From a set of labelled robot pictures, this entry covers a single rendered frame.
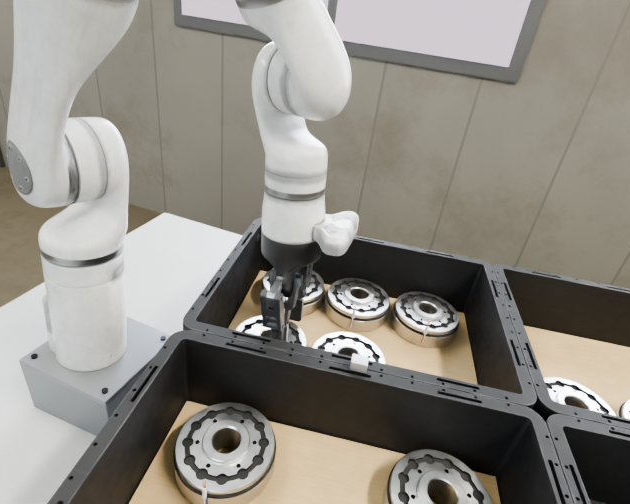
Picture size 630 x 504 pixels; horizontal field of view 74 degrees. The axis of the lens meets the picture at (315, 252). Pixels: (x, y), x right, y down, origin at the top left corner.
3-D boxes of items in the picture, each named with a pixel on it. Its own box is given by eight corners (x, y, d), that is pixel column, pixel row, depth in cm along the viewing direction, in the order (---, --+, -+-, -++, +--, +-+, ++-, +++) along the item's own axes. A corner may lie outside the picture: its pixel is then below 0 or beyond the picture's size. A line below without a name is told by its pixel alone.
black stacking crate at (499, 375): (182, 396, 53) (178, 329, 48) (254, 273, 79) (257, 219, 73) (499, 474, 49) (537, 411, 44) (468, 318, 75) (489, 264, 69)
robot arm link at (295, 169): (242, 182, 49) (294, 205, 44) (241, 36, 42) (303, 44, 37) (285, 172, 54) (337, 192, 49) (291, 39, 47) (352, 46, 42)
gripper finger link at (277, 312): (262, 286, 49) (267, 316, 53) (256, 298, 47) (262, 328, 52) (284, 291, 48) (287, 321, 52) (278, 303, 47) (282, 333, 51)
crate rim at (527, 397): (177, 341, 48) (176, 325, 47) (256, 227, 74) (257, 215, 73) (532, 423, 44) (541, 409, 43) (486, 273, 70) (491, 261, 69)
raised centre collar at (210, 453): (193, 459, 41) (193, 455, 41) (212, 417, 46) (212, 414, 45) (240, 471, 41) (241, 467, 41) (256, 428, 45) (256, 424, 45)
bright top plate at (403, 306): (391, 324, 63) (392, 321, 63) (398, 288, 72) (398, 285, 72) (458, 342, 62) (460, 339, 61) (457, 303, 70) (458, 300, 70)
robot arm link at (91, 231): (93, 106, 51) (101, 230, 59) (3, 109, 43) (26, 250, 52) (138, 129, 46) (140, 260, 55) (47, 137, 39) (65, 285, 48)
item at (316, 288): (254, 295, 66) (254, 292, 65) (273, 262, 74) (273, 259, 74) (317, 309, 64) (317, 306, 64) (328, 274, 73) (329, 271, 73)
